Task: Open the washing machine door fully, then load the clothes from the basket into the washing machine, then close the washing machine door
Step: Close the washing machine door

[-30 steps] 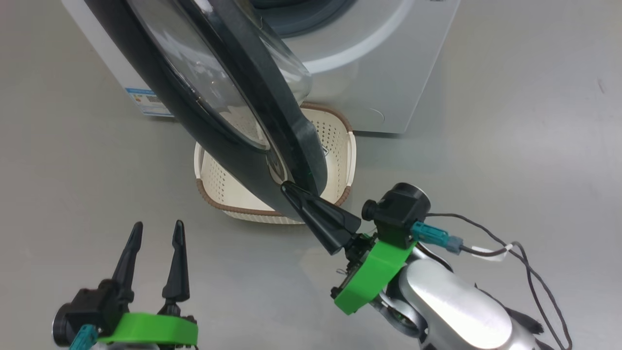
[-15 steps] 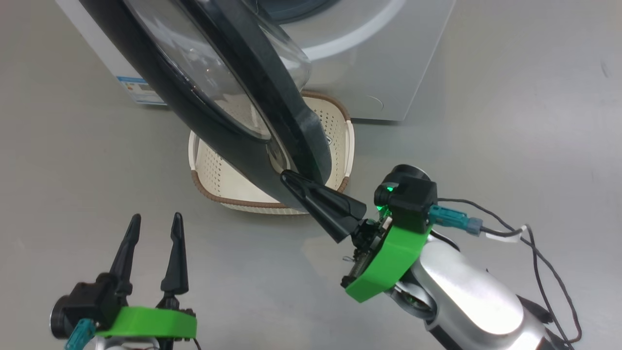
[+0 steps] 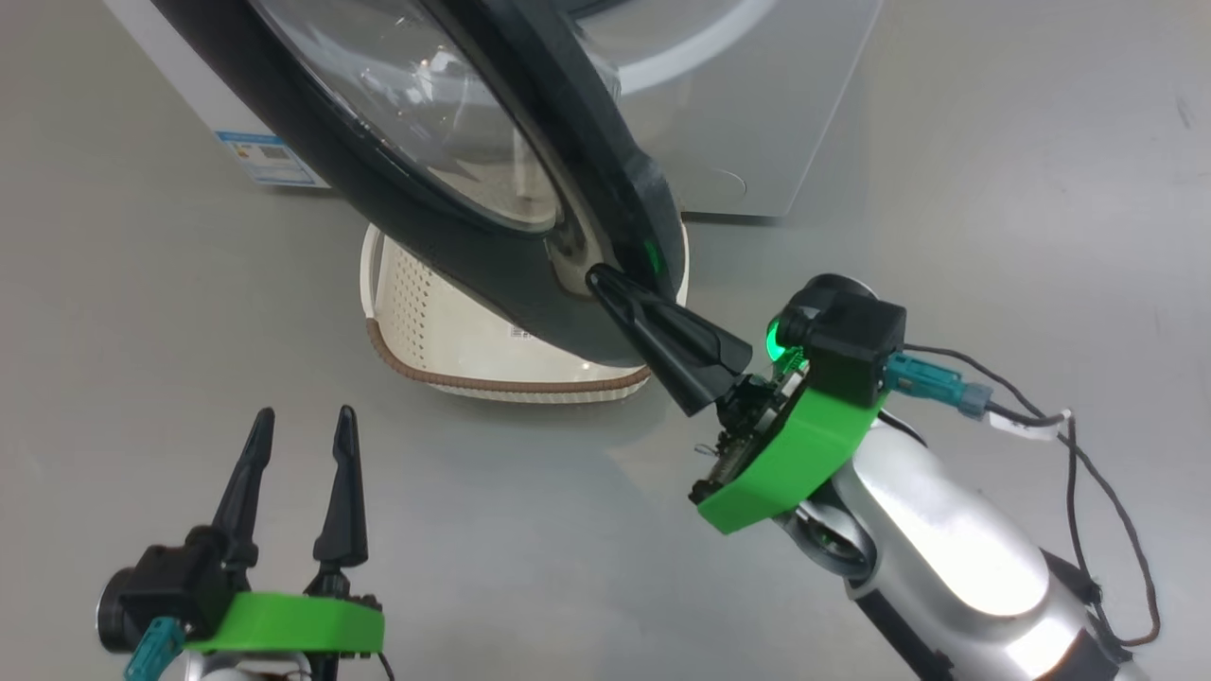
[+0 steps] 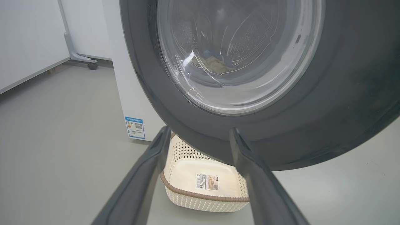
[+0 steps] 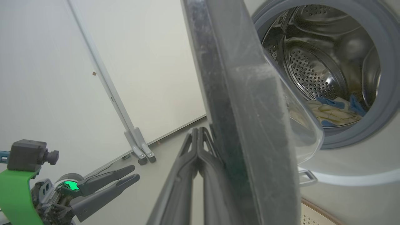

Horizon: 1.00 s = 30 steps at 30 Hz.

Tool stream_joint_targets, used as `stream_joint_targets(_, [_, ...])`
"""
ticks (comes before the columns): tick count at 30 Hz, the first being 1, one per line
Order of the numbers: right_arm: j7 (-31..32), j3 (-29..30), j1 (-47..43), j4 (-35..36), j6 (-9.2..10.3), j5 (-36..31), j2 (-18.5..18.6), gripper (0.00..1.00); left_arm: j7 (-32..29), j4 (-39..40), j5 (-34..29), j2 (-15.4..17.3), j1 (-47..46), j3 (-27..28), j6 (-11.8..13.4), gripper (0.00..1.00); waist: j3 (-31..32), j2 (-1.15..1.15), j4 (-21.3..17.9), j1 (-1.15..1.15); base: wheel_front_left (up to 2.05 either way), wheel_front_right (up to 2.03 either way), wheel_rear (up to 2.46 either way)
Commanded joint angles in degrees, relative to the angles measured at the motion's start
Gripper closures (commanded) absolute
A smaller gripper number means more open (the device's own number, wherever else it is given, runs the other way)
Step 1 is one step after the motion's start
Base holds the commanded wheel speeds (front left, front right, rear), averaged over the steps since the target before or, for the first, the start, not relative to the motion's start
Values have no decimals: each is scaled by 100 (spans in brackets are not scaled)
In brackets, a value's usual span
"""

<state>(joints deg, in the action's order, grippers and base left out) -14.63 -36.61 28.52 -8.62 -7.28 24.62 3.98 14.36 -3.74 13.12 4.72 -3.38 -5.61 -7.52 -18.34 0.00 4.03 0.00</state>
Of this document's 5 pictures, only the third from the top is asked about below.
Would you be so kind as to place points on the white front-load washing machine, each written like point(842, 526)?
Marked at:
point(757, 113)

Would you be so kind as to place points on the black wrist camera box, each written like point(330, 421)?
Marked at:
point(847, 340)
point(166, 586)

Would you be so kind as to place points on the cream perforated laundry basket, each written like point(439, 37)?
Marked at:
point(426, 322)

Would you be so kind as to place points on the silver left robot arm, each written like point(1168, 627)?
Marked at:
point(246, 667)

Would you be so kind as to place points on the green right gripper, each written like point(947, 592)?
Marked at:
point(804, 445)

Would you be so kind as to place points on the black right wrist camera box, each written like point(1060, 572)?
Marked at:
point(847, 340)

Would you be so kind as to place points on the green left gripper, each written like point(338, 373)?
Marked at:
point(293, 624)

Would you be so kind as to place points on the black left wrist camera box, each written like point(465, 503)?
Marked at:
point(166, 586)

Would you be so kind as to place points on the black round glass washer door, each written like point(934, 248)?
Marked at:
point(445, 255)

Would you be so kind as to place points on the blue energy label sticker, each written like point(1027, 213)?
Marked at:
point(270, 161)

